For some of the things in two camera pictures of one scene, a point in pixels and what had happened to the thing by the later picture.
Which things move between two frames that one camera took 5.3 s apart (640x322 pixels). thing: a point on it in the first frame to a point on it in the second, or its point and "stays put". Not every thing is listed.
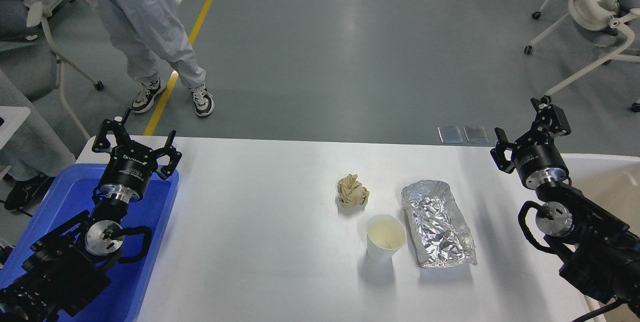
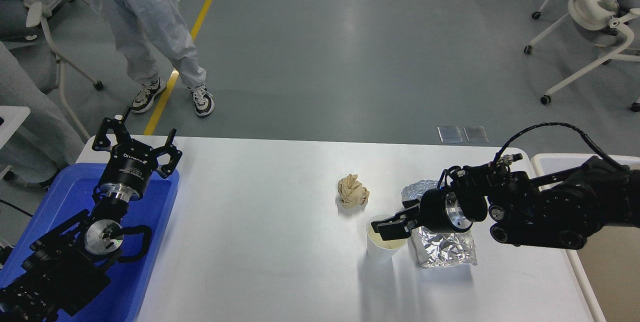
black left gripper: [131, 165] stays put
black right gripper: [538, 160] to [439, 213]
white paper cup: [386, 235] stays put
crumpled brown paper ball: [351, 193] stays put
